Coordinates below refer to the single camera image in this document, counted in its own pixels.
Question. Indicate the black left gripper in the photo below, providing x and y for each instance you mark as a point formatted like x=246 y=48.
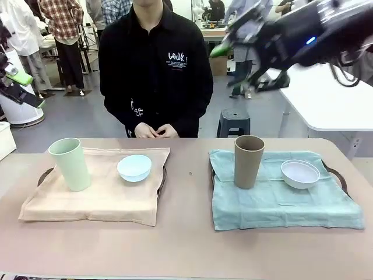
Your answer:
x=3 y=67

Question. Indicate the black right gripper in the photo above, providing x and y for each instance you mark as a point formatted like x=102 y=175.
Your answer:
x=294 y=41

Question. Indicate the tall light green cup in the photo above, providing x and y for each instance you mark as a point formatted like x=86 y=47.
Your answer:
x=71 y=166

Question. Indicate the tall brown cup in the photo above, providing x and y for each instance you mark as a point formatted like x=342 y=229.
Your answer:
x=247 y=166

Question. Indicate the white bowl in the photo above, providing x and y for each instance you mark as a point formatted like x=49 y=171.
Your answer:
x=300 y=175

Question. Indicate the light blue bowl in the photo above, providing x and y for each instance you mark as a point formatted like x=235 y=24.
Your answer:
x=134 y=169

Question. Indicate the beige cloth mat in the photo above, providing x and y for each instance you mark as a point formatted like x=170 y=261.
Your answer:
x=102 y=201

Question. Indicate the teal cloth mat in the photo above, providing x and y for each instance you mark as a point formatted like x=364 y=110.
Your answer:
x=277 y=207

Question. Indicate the person's right forearm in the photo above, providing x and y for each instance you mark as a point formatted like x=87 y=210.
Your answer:
x=119 y=116

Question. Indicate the person's left forearm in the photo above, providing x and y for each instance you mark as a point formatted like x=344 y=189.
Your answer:
x=195 y=113

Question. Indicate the person's left hand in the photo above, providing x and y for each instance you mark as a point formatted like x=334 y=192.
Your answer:
x=167 y=132

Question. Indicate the person's right hand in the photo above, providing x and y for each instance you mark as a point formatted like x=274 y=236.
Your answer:
x=145 y=132

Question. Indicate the cardboard box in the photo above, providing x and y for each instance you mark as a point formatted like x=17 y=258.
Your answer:
x=218 y=65

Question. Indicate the bystander in white coat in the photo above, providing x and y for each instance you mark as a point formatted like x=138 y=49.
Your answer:
x=26 y=35

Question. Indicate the white storage box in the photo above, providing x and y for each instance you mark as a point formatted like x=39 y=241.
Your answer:
x=6 y=140

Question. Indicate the dark grey plastic stool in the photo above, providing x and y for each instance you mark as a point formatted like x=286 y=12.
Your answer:
x=233 y=122

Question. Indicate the white side table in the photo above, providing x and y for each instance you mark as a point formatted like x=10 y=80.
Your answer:
x=320 y=99

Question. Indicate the bystander in red plaid shirt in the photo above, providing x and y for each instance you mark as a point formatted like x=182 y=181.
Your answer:
x=65 y=26

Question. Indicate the bystander in grey shirt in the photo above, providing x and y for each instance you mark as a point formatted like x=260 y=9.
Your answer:
x=94 y=14

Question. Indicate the person in black shirt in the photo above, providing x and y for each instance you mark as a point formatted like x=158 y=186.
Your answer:
x=157 y=73

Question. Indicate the bystander in blue plaid shirt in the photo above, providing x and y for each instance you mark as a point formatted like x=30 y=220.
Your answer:
x=113 y=7

